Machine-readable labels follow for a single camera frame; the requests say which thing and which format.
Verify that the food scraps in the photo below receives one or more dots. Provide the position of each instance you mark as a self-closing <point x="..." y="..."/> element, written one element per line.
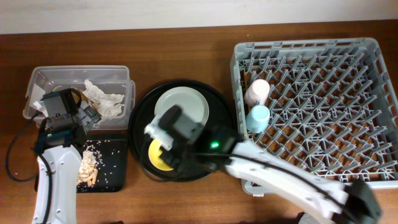
<point x="100" y="165"/>

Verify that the white paper napkin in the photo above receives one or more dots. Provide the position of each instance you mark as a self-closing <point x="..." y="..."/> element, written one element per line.
<point x="106" y="104"/>

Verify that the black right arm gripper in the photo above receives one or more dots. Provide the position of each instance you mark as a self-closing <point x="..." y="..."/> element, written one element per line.
<point x="171" y="161"/>

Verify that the grey plastic dishwasher rack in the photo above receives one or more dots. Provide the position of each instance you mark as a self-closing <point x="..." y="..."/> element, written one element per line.
<point x="333" y="106"/>

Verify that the black rectangular tray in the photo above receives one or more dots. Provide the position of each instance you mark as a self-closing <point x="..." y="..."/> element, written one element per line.
<point x="58" y="168"/>

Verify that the blue cup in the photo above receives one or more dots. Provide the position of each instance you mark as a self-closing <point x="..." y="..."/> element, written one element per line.
<point x="257" y="119"/>

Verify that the black round tray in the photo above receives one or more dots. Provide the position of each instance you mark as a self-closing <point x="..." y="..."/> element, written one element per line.
<point x="221" y="114"/>

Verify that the clear plastic waste bin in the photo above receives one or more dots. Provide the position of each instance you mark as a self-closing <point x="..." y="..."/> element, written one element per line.
<point x="111" y="79"/>

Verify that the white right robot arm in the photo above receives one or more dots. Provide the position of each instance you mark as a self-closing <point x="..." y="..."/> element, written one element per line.
<point x="327" y="201"/>

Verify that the yellow bowl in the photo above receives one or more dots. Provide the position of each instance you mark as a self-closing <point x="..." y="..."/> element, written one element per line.
<point x="154" y="153"/>

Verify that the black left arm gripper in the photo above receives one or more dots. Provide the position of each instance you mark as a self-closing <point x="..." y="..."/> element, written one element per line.
<point x="76" y="101"/>

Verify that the pink cup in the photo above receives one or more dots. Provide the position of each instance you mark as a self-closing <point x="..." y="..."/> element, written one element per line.
<point x="257" y="93"/>

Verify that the brown wrapper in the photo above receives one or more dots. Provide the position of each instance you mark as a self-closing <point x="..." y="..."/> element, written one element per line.
<point x="85" y="99"/>

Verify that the white round plate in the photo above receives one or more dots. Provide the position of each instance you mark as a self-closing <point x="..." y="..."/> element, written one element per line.
<point x="191" y="101"/>

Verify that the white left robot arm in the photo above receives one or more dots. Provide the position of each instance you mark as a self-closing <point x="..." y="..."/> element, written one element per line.
<point x="54" y="210"/>

